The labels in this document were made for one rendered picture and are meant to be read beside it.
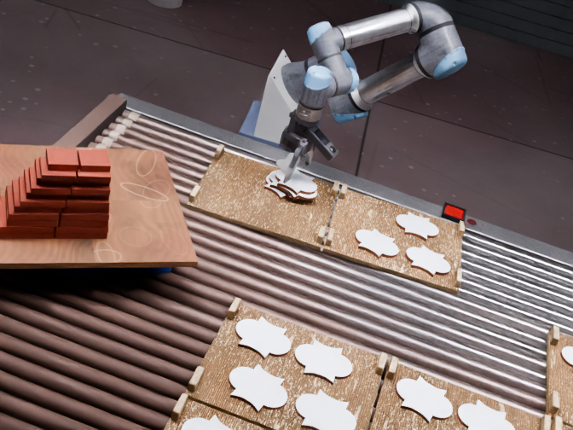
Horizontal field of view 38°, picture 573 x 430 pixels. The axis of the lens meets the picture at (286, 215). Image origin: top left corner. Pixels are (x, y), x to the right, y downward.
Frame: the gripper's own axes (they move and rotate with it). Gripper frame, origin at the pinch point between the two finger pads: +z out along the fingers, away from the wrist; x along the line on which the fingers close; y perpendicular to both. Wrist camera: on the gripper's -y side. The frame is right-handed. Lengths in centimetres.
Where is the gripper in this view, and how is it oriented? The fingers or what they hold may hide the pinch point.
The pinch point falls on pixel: (297, 175)
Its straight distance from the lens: 258.3
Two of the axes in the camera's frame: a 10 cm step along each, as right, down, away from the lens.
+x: -4.7, 4.1, -7.8
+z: -2.3, 8.0, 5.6
